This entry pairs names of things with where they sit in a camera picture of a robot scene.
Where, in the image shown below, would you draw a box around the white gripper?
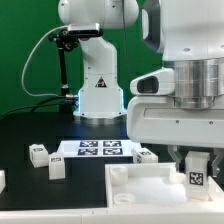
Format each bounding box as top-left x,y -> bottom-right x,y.
127,96 -> 224,171

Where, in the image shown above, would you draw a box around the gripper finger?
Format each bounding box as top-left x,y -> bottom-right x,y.
212,148 -> 224,177

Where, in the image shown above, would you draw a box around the white square tabletop part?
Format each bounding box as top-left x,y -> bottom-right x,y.
104,162 -> 224,208

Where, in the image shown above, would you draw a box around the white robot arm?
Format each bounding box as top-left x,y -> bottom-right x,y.
58,0 -> 224,173

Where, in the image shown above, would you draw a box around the white workspace fence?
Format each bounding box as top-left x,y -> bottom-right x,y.
0,168 -> 224,224

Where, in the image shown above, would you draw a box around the white marker sheet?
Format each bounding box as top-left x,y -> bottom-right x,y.
58,140 -> 141,158

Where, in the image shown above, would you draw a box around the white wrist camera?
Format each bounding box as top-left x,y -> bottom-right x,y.
130,68 -> 175,96

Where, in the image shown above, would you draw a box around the grey camera on stand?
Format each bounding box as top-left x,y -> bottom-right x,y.
67,23 -> 102,38

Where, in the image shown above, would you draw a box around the black cables on table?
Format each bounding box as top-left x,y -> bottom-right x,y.
0,93 -> 80,120

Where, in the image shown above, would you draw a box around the grey camera cable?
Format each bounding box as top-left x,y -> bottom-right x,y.
21,25 -> 70,98

